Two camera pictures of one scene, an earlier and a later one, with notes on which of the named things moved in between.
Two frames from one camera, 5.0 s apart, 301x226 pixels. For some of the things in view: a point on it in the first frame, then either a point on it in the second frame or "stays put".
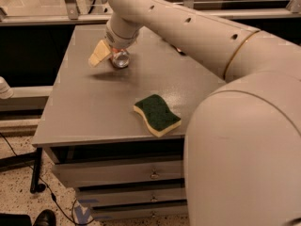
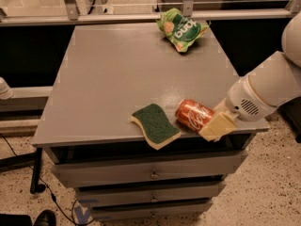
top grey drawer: (86, 174) stays put
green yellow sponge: (159, 120) → (154, 126)
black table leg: (35, 185) stays put
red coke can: (119, 57) → (193, 114)
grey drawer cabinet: (117, 135) stays put
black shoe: (46, 217) stays put
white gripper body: (118, 41) → (243, 98)
